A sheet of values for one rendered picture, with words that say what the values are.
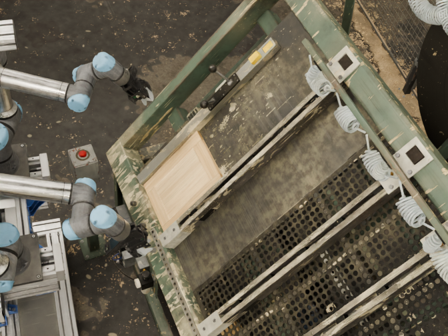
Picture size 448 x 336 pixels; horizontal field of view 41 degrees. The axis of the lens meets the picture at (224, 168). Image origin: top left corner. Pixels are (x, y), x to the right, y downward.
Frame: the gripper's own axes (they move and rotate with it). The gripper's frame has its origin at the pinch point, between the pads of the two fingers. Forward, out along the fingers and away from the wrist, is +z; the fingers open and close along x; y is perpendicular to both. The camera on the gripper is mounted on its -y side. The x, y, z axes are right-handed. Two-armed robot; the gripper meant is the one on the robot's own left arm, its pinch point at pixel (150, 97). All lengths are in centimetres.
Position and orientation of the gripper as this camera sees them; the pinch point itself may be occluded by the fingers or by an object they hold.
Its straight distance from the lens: 265.5
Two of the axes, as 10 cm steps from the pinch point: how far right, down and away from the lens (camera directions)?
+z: 4.7, 3.6, 8.0
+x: 8.4, -4.8, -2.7
